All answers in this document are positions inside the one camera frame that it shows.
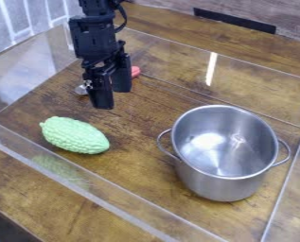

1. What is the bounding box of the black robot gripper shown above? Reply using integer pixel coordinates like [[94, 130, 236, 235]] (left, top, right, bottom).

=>
[[69, 13, 132, 110]]

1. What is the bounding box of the green bumpy bitter gourd toy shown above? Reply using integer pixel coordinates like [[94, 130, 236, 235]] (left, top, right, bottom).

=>
[[39, 116, 110, 154]]

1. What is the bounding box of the silver metal pot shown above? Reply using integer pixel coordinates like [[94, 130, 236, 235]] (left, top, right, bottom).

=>
[[162, 105, 288, 202]]

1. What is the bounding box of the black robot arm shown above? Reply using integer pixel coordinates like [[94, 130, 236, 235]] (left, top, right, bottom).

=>
[[69, 0, 132, 110]]

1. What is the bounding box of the spoon with red handle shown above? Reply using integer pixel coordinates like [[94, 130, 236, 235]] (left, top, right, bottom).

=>
[[75, 66, 141, 95]]

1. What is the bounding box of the black strip on wall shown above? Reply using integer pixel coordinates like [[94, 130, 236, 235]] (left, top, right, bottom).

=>
[[193, 8, 276, 34]]

